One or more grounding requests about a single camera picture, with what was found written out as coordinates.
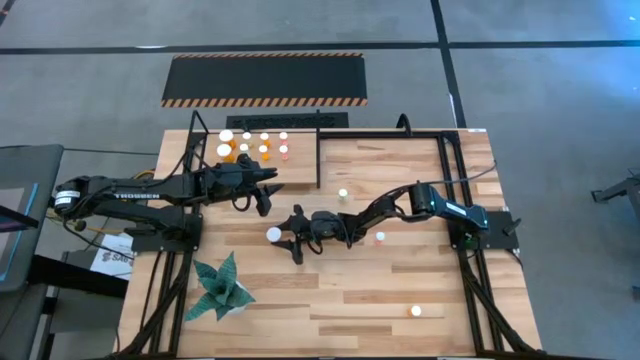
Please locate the raised wooden shelf board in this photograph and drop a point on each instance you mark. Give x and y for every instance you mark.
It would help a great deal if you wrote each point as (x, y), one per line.
(302, 160)

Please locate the short black floor tape strip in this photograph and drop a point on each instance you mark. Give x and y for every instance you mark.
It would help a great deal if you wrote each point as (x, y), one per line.
(450, 75)

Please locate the green artificial plant white pot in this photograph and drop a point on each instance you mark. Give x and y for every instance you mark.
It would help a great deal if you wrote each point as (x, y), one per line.
(220, 295)

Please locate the black round knob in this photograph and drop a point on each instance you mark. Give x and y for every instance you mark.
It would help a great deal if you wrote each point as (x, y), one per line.
(80, 225)

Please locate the black perforated rubber mat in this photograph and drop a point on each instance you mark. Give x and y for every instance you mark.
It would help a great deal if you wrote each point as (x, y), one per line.
(280, 121)

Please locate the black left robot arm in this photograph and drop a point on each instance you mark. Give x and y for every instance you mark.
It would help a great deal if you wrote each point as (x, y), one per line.
(135, 196)

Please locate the pink medicine bottle white cap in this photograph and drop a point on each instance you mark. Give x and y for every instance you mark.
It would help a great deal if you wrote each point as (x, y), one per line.
(380, 236)
(283, 135)
(283, 149)

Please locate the black mat yellow striped edges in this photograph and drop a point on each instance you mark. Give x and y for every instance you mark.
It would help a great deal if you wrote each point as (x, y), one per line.
(265, 80)

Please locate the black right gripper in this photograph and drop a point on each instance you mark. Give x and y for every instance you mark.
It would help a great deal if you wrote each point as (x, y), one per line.
(325, 229)

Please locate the white paper with logo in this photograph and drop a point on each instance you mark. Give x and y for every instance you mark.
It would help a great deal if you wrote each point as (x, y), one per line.
(112, 265)

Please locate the grey desk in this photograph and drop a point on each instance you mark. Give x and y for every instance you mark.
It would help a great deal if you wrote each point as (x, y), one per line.
(30, 165)

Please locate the long black floor tape strip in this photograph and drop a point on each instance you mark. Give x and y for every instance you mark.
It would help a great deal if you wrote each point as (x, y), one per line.
(300, 47)

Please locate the black stand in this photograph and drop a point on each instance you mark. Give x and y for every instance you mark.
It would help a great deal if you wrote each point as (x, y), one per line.
(620, 187)

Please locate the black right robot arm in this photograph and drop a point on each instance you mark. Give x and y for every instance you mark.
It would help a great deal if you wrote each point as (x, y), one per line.
(450, 207)

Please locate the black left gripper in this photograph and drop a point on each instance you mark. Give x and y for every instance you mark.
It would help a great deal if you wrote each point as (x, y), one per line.
(230, 182)

